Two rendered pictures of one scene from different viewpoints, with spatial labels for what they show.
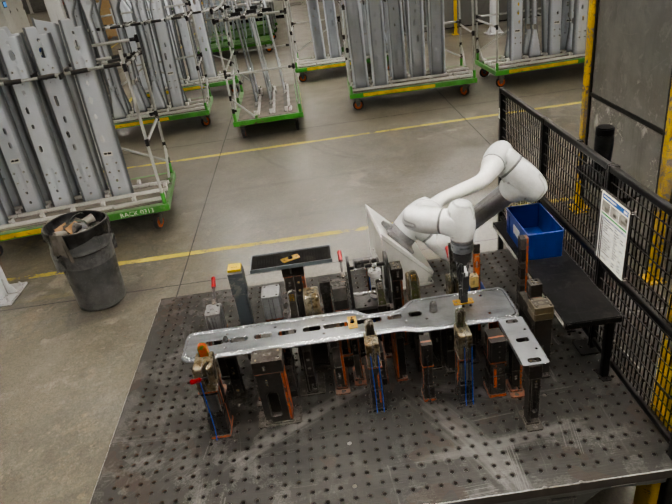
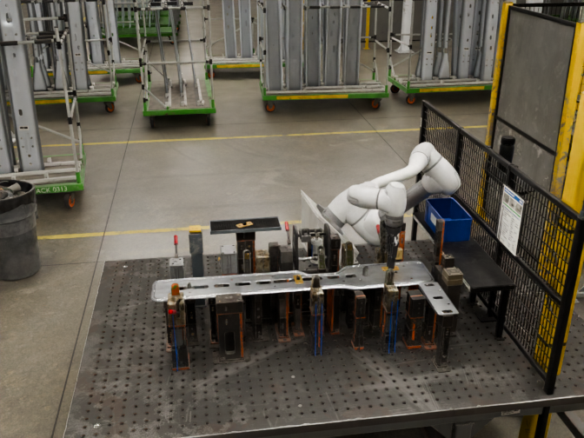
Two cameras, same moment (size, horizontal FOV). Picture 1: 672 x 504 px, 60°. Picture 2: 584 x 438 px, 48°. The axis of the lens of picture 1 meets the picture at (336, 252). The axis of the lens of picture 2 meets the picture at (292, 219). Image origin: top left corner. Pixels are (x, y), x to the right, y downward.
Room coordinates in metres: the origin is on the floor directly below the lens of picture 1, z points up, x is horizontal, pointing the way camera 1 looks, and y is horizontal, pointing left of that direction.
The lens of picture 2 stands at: (-0.80, 0.41, 2.60)
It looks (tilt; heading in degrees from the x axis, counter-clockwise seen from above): 24 degrees down; 352
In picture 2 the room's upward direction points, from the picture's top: straight up
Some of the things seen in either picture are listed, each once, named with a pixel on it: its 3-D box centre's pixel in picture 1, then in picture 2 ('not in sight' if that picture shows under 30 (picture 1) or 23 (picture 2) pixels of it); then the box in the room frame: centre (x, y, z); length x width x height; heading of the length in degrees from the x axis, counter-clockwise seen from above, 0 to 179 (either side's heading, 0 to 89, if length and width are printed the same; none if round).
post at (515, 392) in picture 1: (515, 360); (430, 318); (1.79, -0.65, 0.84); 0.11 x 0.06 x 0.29; 0
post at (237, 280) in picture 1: (244, 310); (197, 268); (2.32, 0.47, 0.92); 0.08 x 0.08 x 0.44; 0
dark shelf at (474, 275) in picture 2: (547, 264); (458, 246); (2.19, -0.92, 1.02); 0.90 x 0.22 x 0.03; 0
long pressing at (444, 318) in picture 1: (347, 325); (294, 281); (1.98, -0.01, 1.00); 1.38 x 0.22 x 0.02; 90
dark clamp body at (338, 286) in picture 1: (343, 318); (286, 280); (2.18, 0.01, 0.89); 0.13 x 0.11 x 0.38; 0
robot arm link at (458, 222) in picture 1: (458, 219); (393, 197); (1.99, -0.48, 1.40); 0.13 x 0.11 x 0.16; 59
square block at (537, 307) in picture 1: (539, 338); (449, 302); (1.86, -0.77, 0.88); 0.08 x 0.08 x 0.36; 0
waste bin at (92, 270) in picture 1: (89, 261); (9, 230); (4.21, 1.97, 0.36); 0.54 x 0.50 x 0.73; 0
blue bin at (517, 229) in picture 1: (533, 230); (447, 219); (2.37, -0.92, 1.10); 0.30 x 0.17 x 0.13; 179
